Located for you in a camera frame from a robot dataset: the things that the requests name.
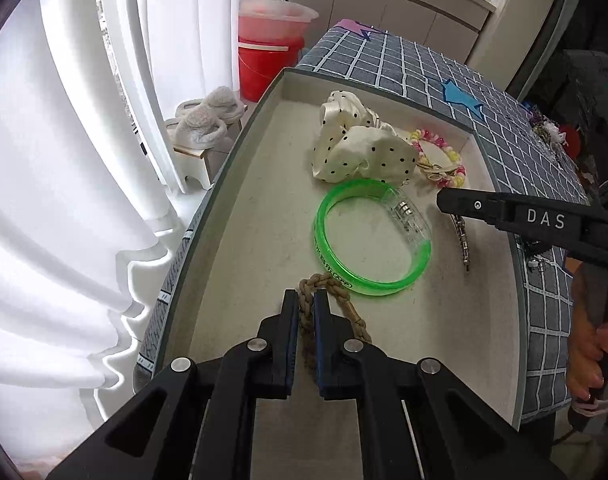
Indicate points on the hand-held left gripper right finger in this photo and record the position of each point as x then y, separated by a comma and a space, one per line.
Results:
320, 355

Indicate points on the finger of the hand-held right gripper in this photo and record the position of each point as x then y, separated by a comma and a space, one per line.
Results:
469, 205

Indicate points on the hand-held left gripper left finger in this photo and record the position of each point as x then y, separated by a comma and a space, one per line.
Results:
294, 340

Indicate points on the green translucent bangle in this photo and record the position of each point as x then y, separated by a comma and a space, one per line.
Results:
324, 255

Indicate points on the cream polka dot scrunchie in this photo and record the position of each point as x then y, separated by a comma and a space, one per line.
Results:
354, 155

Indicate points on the grey cardboard box tray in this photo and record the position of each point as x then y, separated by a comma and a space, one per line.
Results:
264, 210

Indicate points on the person's right hand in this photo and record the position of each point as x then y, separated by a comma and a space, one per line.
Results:
586, 360

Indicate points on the pile of hair accessories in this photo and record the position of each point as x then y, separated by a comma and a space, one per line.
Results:
549, 130

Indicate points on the small wooden stool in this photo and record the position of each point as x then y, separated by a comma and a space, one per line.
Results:
199, 160

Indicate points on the white counter cabinet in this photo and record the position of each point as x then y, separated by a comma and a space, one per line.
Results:
384, 5

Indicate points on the red plastic bucket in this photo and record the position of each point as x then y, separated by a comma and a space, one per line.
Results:
264, 70

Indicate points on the white sheer curtain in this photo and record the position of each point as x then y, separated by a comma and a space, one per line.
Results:
59, 160

